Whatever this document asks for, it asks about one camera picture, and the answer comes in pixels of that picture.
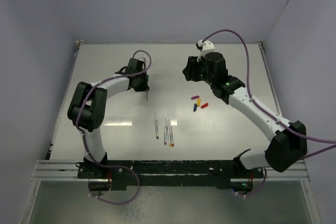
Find blue marker pen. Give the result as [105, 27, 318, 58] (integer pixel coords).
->
[154, 113, 159, 140]

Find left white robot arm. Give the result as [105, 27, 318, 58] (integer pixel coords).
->
[67, 58, 149, 178]

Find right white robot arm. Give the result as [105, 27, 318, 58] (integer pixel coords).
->
[182, 52, 308, 177]

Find purple pen cap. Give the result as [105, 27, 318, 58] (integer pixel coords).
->
[191, 95, 200, 100]

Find yellow marker pen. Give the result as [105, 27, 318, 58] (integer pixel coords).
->
[166, 120, 172, 147]

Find purple marker pen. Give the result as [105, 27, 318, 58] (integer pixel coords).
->
[164, 118, 167, 145]

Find red marker pen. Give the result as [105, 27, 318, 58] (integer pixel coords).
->
[168, 120, 174, 146]

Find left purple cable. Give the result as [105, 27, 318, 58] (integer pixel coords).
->
[73, 50, 152, 205]

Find purple cable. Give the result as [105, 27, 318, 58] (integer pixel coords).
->
[202, 29, 336, 200]
[73, 50, 152, 205]

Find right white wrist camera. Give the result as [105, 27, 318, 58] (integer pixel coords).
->
[196, 40, 215, 61]

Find aluminium rail right side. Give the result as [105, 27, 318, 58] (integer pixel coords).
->
[258, 41, 297, 159]

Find aluminium rail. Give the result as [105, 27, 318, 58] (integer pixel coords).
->
[32, 160, 310, 182]
[258, 41, 297, 159]

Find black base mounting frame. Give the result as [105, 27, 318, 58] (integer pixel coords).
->
[76, 159, 264, 190]

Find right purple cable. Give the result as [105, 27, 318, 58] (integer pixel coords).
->
[202, 29, 336, 200]

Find aluminium rail front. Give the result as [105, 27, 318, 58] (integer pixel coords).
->
[32, 160, 310, 182]

